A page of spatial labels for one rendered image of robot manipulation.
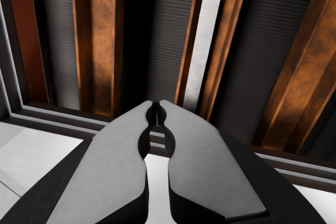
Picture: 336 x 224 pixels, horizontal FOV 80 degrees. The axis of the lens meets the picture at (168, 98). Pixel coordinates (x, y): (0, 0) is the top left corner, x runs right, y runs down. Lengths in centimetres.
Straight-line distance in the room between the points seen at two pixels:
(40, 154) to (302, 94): 51
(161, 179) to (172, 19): 38
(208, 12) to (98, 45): 24
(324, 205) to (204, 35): 32
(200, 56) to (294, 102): 23
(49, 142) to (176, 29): 38
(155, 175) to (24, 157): 23
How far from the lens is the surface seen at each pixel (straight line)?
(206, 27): 37
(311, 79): 49
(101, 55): 48
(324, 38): 48
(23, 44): 42
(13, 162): 46
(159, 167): 33
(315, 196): 39
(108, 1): 45
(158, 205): 40
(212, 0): 37
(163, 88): 60
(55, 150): 38
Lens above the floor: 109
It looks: 62 degrees down
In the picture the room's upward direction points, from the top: 162 degrees counter-clockwise
